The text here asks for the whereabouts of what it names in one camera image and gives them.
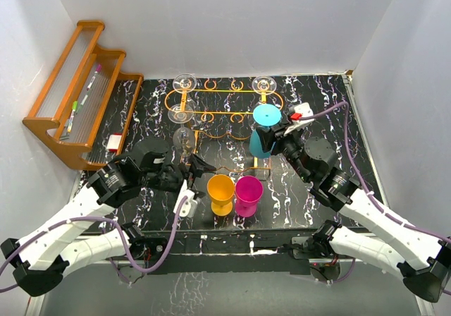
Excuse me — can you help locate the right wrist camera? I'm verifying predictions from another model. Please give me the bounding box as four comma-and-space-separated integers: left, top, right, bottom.
283, 102, 314, 136

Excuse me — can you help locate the orange plastic goblet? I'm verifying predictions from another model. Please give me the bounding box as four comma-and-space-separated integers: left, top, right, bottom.
206, 174, 235, 217

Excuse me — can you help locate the pink plastic goblet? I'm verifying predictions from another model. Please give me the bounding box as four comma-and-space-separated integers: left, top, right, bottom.
235, 176, 264, 217

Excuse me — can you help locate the clear wine glass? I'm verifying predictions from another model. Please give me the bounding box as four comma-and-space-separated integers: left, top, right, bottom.
173, 73, 197, 97
168, 104, 196, 157
252, 76, 277, 104

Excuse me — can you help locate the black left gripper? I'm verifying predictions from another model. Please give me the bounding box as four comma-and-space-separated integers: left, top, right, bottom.
141, 155, 216, 198

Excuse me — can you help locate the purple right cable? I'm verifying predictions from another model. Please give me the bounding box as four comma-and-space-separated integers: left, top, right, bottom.
301, 100, 451, 284

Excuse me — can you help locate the small red white box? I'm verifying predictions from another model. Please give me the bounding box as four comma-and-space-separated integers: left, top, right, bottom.
106, 134, 122, 152

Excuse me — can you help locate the blue plastic goblet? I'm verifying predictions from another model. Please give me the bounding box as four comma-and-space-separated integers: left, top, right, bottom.
249, 104, 282, 159

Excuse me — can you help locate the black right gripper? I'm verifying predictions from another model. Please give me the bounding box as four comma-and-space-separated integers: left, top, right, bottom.
257, 122, 313, 184

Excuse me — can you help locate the gold wire glass rack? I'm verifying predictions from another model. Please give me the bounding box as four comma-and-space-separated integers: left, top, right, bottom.
164, 77, 284, 175

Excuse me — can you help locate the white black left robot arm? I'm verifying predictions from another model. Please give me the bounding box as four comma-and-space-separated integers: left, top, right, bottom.
1, 137, 216, 297

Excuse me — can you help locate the orange wooden shelf rack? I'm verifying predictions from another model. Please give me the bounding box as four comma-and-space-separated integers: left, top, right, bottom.
23, 20, 144, 171

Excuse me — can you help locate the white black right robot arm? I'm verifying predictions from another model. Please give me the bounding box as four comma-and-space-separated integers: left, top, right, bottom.
257, 124, 450, 303

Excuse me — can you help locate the purple capped marker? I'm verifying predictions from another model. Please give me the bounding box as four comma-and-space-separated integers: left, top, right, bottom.
87, 64, 102, 92

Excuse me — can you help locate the green capped marker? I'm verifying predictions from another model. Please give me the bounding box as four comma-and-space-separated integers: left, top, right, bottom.
67, 100, 78, 133

